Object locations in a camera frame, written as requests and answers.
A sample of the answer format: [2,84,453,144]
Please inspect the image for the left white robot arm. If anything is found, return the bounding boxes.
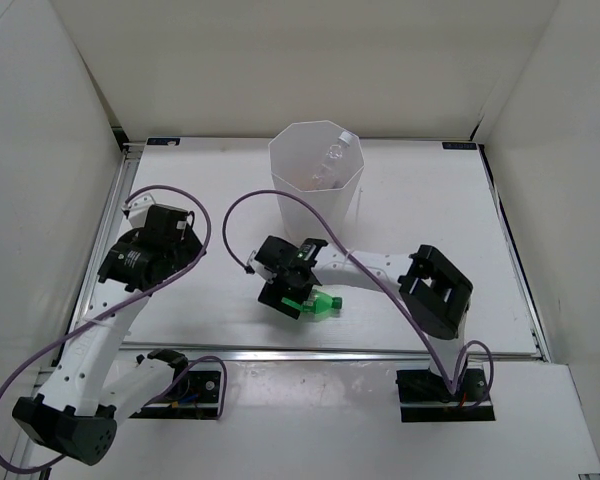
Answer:
[12,204,203,465]

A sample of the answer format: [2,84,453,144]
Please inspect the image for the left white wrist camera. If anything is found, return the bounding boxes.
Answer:
[122,193,156,228]

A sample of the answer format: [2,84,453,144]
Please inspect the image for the clear plastic water bottle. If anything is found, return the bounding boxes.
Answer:
[311,131,353,191]

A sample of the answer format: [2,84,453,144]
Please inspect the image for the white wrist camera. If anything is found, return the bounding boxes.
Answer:
[122,193,156,228]
[244,250,266,277]

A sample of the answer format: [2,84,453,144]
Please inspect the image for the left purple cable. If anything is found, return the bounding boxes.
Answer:
[0,184,226,474]

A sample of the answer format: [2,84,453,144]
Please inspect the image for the green plastic bottle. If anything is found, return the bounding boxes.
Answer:
[281,289,343,319]

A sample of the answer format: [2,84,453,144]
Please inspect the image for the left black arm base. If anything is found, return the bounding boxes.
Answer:
[131,349,228,420]

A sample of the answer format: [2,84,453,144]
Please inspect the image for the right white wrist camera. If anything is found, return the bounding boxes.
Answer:
[244,250,266,277]

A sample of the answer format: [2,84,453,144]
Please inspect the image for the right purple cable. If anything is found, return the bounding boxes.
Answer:
[222,189,494,401]

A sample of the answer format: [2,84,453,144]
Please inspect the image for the purple cable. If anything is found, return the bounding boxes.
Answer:
[0,184,226,474]
[222,189,494,401]

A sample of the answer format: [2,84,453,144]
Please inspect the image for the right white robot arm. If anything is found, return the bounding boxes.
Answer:
[245,236,473,400]

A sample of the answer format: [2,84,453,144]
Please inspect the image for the white faceted plastic bin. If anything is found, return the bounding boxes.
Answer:
[268,120,364,233]

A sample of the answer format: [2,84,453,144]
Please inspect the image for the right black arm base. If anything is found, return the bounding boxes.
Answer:
[396,367,496,423]

